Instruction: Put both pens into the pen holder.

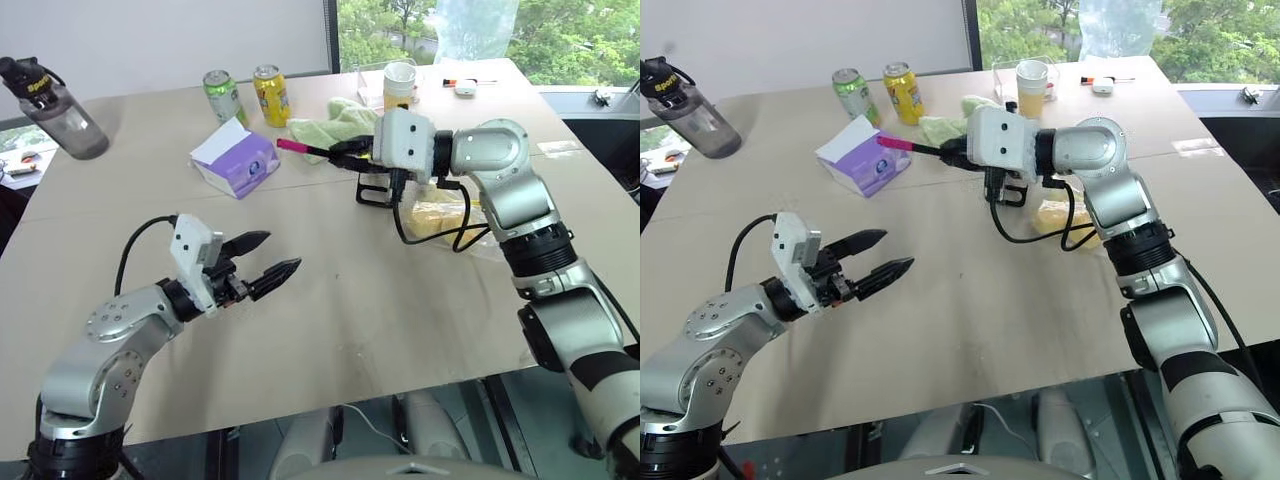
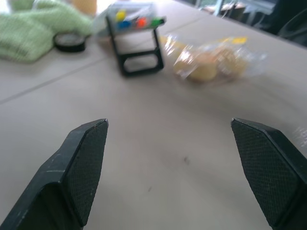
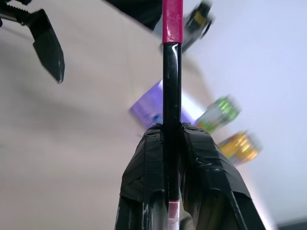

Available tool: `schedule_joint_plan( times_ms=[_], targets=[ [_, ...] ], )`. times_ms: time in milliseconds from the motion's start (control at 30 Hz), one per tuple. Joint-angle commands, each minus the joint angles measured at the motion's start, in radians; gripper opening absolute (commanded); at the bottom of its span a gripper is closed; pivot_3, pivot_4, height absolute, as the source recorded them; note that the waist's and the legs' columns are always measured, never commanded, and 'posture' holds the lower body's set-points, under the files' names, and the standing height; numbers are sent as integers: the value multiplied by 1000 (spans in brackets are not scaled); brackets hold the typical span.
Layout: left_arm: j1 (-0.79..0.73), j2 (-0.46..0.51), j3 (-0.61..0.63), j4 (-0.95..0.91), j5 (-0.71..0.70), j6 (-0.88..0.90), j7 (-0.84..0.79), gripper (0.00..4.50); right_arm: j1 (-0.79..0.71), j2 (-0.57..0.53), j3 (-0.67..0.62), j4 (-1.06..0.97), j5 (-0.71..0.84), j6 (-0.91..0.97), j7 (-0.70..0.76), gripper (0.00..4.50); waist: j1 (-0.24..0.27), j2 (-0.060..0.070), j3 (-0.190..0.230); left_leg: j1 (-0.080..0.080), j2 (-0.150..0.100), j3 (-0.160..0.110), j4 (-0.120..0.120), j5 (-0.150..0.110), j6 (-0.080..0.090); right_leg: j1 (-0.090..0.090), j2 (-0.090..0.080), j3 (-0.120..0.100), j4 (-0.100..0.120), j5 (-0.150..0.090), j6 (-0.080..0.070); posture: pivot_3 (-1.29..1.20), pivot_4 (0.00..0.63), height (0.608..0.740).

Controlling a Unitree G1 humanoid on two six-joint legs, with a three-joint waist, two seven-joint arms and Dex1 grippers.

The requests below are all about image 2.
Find dark chair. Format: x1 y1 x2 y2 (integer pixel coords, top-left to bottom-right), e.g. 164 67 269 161
260 0 307 50

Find black tape roll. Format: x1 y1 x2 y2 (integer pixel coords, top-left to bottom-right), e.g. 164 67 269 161
53 33 86 52

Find clear box with coloured knobs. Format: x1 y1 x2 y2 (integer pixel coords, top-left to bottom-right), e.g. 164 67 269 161
92 2 167 40

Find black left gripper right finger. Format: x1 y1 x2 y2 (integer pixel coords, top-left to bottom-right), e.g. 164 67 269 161
230 117 307 230

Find black open-frame rack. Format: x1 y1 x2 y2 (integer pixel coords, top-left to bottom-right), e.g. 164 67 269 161
106 16 165 77

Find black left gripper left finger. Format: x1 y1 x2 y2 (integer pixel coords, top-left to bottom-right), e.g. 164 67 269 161
0 118 109 230

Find clear bag of yellow snacks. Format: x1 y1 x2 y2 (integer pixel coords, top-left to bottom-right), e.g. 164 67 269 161
159 34 267 84

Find green knitted cloth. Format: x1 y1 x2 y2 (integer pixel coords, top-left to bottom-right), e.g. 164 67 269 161
0 0 94 64

